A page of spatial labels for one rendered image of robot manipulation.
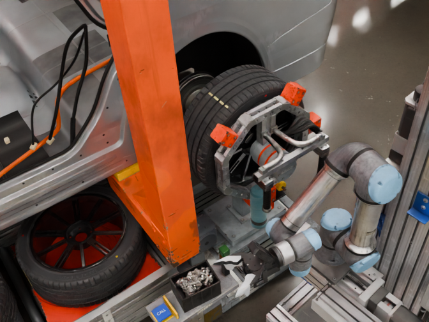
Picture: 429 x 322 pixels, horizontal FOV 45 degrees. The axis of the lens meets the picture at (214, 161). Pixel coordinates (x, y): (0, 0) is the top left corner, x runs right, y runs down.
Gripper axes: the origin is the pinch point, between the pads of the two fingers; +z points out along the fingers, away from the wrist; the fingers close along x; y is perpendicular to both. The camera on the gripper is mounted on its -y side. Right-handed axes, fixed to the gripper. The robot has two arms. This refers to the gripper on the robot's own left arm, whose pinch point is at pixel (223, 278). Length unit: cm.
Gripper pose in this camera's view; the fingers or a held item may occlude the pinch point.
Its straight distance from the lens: 167.0
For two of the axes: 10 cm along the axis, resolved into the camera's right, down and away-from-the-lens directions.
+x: -4.5, -5.2, 7.3
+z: -8.9, 3.7, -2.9
